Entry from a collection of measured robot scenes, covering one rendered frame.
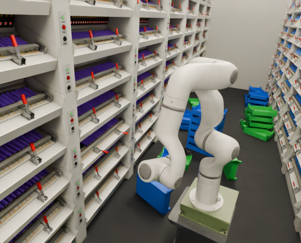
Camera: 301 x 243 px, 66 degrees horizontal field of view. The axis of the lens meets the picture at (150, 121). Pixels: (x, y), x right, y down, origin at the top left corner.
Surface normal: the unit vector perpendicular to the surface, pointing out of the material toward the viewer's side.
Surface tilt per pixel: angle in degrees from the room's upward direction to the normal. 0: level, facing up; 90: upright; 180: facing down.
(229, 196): 2
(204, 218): 90
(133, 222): 0
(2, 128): 21
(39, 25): 90
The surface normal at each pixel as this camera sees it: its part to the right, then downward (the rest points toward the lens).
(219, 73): -0.10, 0.18
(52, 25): -0.36, 0.37
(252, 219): 0.07, -0.90
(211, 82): -0.03, 0.58
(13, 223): 0.39, -0.77
